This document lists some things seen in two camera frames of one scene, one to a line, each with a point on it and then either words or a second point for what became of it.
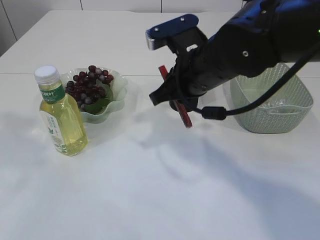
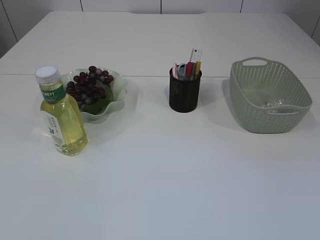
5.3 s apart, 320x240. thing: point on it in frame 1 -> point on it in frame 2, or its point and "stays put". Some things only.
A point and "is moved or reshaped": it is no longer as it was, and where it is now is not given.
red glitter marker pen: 182,111 is moved or reshaped
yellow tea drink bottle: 60,113 stays put
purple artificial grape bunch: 88,87 stays put
